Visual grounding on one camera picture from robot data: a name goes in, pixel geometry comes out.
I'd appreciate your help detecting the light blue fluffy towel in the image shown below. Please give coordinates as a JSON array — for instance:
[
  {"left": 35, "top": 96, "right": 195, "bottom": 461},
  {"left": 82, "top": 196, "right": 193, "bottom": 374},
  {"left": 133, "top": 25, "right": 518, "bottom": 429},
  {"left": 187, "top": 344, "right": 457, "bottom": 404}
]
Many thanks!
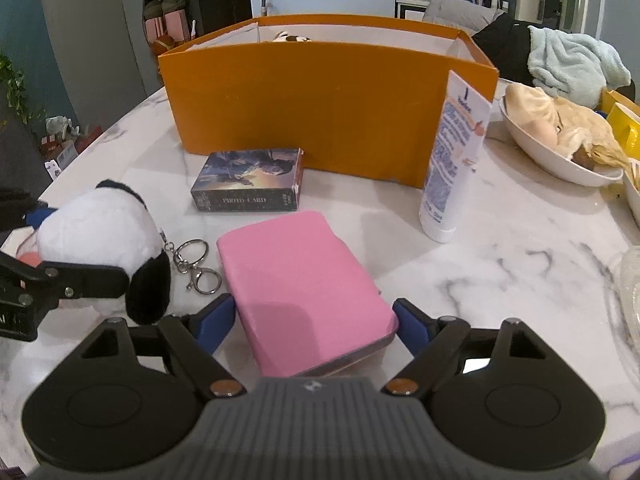
[{"left": 527, "top": 25, "right": 631, "bottom": 110}]

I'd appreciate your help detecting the red panda sailor plush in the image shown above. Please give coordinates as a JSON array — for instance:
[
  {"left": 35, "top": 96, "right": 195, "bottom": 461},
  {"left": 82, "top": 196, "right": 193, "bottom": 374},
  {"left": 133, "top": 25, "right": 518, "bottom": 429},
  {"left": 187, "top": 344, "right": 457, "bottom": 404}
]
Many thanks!
[{"left": 273, "top": 30, "right": 310, "bottom": 42}]

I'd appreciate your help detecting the white plush with striped foot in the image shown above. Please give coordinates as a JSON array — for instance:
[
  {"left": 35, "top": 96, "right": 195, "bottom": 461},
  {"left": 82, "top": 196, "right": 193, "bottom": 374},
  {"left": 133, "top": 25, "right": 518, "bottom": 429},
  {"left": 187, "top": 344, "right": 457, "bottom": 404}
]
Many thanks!
[{"left": 16, "top": 180, "right": 171, "bottom": 325}]

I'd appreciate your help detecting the white bowl with fries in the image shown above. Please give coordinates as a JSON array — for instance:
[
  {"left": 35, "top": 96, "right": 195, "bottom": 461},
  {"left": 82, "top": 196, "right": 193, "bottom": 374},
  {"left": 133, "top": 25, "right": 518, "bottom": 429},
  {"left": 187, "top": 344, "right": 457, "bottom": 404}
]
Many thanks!
[{"left": 623, "top": 158, "right": 640, "bottom": 226}]

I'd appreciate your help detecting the orange storage box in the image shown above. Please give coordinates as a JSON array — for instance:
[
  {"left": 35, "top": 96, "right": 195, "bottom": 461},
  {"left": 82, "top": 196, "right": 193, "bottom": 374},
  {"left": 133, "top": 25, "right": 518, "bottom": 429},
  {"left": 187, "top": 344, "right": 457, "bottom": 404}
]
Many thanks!
[{"left": 158, "top": 14, "right": 499, "bottom": 187}]

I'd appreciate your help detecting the yellow bowl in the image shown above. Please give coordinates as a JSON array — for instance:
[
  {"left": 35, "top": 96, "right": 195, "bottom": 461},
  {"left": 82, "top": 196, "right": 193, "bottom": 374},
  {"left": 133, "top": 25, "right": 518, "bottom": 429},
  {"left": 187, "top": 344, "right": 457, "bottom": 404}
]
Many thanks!
[{"left": 599, "top": 88, "right": 640, "bottom": 115}]

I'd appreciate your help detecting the green houseplant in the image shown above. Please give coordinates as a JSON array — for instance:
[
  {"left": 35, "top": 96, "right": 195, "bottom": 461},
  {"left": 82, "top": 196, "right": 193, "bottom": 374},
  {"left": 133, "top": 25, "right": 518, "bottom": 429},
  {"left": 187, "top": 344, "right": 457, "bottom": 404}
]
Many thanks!
[{"left": 0, "top": 53, "right": 34, "bottom": 126}]

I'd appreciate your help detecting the black jacket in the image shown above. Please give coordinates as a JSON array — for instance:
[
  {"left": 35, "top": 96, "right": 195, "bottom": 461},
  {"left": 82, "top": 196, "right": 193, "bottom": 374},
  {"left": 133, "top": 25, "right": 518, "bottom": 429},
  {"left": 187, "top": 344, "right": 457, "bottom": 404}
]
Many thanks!
[{"left": 472, "top": 14, "right": 537, "bottom": 86}]

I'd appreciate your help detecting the white cabinet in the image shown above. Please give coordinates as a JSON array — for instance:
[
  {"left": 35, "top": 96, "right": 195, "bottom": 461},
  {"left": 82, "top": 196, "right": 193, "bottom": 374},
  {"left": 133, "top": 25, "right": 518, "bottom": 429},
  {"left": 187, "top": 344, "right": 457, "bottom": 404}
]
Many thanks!
[{"left": 395, "top": 0, "right": 431, "bottom": 22}]

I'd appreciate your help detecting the grey puffer jacket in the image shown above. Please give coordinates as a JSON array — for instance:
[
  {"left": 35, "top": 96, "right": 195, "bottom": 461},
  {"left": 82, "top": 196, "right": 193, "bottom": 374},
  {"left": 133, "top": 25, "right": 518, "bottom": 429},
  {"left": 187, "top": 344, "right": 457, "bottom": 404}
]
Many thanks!
[{"left": 422, "top": 0, "right": 503, "bottom": 36}]

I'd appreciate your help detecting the photo card box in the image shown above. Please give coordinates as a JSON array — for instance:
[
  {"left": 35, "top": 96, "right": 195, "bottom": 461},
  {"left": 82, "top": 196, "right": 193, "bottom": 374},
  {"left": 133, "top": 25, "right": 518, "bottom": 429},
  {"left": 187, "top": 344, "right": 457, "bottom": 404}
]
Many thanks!
[{"left": 191, "top": 148, "right": 304, "bottom": 212}]

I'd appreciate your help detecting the Vaseline lotion tube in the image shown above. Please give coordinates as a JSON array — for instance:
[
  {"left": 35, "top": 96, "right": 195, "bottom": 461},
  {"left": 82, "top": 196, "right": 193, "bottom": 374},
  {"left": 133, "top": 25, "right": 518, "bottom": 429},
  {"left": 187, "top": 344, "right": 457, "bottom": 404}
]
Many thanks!
[{"left": 419, "top": 72, "right": 491, "bottom": 244}]

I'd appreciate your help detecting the white bowl with buns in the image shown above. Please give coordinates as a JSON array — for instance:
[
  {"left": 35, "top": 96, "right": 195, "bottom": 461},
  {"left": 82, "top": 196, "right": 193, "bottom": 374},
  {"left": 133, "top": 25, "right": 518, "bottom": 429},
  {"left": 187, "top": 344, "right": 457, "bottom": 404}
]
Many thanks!
[{"left": 500, "top": 82, "right": 629, "bottom": 188}]

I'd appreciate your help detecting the pink wallet case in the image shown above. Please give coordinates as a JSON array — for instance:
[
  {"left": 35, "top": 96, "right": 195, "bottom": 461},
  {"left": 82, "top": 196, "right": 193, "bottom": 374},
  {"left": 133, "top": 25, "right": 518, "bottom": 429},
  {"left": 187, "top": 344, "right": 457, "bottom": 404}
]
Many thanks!
[{"left": 217, "top": 211, "right": 398, "bottom": 377}]

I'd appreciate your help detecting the yellow mug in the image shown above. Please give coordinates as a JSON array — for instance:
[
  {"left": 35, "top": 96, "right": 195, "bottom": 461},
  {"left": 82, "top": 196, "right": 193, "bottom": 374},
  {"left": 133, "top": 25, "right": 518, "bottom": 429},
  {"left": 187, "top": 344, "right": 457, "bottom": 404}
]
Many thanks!
[{"left": 606, "top": 103, "right": 640, "bottom": 160}]

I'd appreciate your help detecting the metal keyring clasp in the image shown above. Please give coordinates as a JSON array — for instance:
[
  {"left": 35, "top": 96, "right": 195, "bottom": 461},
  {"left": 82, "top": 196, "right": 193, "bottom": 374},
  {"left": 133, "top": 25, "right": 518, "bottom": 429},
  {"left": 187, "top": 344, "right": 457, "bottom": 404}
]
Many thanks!
[{"left": 160, "top": 231, "right": 222, "bottom": 296}]

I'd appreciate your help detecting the clear glass plate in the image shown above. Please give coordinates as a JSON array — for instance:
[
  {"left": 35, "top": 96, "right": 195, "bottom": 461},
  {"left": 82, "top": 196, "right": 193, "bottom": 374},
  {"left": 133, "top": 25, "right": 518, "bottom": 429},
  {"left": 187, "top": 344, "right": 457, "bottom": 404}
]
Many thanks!
[{"left": 610, "top": 246, "right": 639, "bottom": 361}]

